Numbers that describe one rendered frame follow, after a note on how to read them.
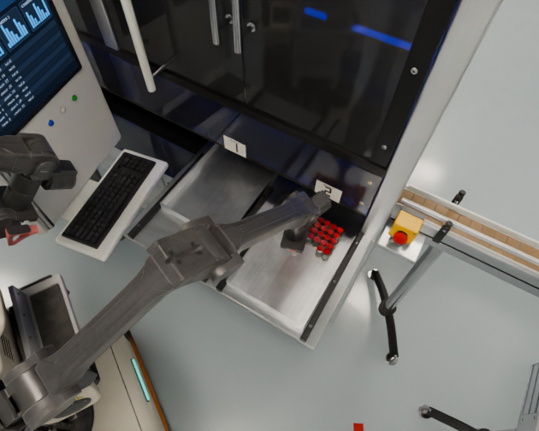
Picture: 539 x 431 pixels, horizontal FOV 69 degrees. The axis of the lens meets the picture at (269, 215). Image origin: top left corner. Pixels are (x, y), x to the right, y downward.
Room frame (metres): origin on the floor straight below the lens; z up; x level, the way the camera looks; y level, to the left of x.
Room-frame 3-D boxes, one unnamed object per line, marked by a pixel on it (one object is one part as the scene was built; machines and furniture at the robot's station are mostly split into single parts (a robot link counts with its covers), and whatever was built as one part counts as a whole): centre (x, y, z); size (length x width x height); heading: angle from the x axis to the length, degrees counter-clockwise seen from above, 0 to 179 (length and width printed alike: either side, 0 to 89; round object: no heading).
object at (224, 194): (0.79, 0.17, 0.90); 0.34 x 0.26 x 0.04; 151
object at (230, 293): (0.65, 0.05, 0.87); 0.70 x 0.48 x 0.02; 61
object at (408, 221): (0.61, -0.41, 0.99); 0.08 x 0.07 x 0.07; 151
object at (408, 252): (0.64, -0.44, 0.87); 0.14 x 0.13 x 0.02; 151
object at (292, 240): (0.56, -0.08, 1.03); 0.10 x 0.07 x 0.07; 165
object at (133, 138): (1.13, 0.57, 0.73); 1.98 x 0.01 x 0.25; 61
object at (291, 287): (0.53, -0.08, 0.90); 0.34 x 0.26 x 0.04; 150
